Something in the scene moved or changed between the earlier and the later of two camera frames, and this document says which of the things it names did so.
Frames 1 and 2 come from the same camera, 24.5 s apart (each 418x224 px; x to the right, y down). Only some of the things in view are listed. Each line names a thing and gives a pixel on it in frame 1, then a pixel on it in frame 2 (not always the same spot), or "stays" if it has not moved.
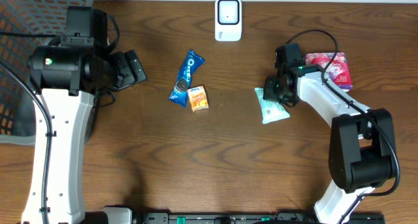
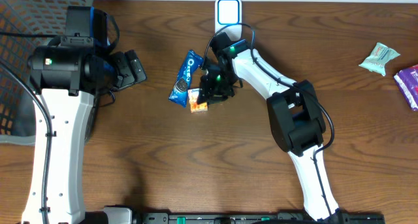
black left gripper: [123, 72] stays
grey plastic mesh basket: [29, 19] stays
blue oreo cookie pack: [192, 61] stays
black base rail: [251, 218] stays
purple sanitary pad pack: [337, 70] to [407, 81]
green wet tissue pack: [272, 110] to [375, 61]
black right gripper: [271, 91] to [215, 87]
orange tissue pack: [198, 98] stays
